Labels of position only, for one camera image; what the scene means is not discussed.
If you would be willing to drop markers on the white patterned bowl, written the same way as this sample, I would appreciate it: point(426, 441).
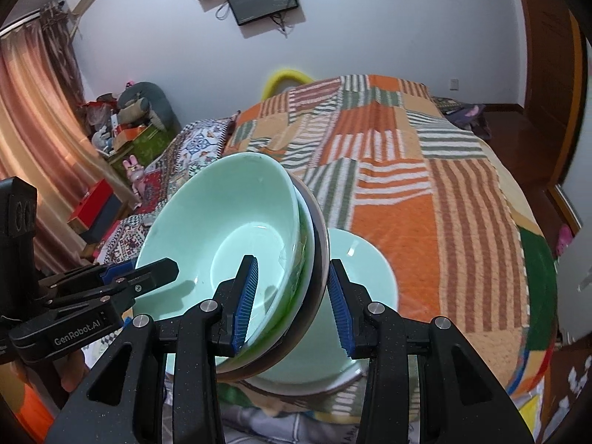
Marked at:
point(308, 256)

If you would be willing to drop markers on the pink bowl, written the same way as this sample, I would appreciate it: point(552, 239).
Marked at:
point(311, 301)

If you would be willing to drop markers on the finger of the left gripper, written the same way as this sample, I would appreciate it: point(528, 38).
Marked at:
point(90, 276)
point(107, 302)

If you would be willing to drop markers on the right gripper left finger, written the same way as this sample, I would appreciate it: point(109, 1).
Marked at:
point(121, 399)

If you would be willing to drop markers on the mint green bowl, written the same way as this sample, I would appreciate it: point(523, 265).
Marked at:
point(243, 204)

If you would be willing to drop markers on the green cardboard box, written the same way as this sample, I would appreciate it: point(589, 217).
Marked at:
point(146, 147)

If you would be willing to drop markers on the dark blue box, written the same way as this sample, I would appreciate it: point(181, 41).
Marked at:
point(103, 221)

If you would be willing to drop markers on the red box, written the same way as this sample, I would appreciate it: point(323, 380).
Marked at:
point(88, 209)

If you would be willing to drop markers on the yellow foam hoop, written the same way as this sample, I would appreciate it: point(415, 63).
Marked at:
point(282, 80)

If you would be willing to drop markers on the orange striped patchwork blanket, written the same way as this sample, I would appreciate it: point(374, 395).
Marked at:
point(450, 219)

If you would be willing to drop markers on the brown wooden door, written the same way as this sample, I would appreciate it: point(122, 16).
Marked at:
point(556, 78)

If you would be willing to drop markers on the mint green plate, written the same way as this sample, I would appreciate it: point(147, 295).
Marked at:
point(321, 353)

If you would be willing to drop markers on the grey stuffed plush toy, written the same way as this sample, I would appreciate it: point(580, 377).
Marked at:
point(145, 103)

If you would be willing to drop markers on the pink bunny toy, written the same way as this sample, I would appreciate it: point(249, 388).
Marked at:
point(135, 174)

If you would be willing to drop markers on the white plate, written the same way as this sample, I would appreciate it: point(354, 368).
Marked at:
point(314, 386)

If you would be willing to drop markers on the pink orange curtain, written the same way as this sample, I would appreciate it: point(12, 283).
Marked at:
point(43, 143)

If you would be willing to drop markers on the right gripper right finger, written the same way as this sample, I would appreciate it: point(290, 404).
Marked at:
point(461, 400)

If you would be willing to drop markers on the colourful geometric patterned quilt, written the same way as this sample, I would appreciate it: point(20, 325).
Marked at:
point(198, 144)

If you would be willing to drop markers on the person's left hand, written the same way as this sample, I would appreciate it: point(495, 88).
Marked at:
point(72, 369)

